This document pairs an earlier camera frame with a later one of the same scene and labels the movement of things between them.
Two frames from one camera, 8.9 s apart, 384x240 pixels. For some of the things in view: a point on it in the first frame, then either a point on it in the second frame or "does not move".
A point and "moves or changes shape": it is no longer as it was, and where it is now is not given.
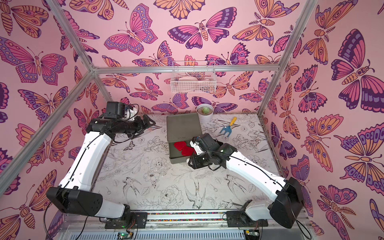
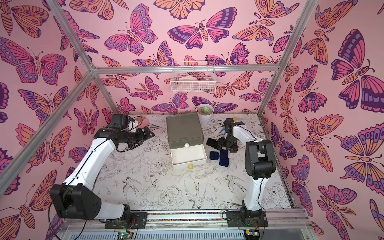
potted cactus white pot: x=205 y=111 does not move
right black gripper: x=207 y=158 -> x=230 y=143
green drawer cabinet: x=181 y=127 moves or changes shape
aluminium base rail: x=185 y=226 does not move
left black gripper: x=141 y=127 -> x=142 y=138
